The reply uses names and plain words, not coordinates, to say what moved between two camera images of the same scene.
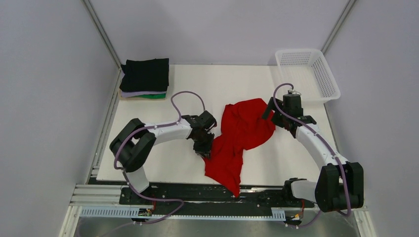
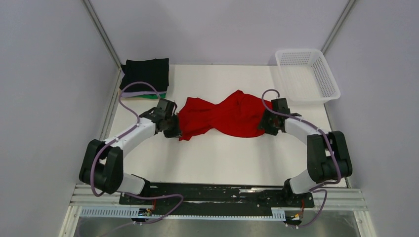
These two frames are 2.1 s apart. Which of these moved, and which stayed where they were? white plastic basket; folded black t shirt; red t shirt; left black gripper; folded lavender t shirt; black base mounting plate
Moved: red t shirt; left black gripper
Stayed: black base mounting plate; white plastic basket; folded lavender t shirt; folded black t shirt
